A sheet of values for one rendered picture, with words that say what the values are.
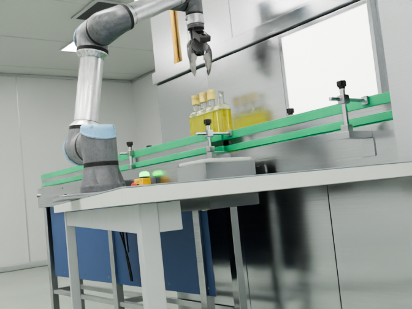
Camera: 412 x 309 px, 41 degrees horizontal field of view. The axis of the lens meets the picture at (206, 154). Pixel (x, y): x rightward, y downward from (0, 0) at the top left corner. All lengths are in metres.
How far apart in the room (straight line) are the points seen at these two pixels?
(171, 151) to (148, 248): 1.25
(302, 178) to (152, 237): 0.35
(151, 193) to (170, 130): 1.78
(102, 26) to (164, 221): 1.00
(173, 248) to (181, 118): 0.72
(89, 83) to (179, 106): 0.86
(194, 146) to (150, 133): 6.37
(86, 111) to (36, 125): 6.26
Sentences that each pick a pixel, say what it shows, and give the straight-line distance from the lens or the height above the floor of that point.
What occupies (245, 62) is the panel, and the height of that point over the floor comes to 1.26.
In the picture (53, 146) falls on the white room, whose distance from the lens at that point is 8.26.
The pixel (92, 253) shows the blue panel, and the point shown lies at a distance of 3.05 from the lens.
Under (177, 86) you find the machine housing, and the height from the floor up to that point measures 1.28.
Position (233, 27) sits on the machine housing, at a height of 1.45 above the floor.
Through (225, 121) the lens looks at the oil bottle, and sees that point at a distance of 2.23.
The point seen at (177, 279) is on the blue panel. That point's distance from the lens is 2.38.
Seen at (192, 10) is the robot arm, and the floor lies 1.48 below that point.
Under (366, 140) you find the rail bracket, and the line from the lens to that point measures 1.70.
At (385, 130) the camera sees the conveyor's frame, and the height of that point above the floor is 0.85.
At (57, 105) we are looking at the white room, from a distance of 8.40.
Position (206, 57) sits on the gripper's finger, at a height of 1.28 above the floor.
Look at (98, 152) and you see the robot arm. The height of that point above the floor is 0.89.
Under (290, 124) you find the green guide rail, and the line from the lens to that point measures 1.92.
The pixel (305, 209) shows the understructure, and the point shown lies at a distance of 2.16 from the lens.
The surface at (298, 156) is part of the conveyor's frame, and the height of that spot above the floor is 0.82.
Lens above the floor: 0.71
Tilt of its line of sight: 5 degrees up
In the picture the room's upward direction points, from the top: 6 degrees counter-clockwise
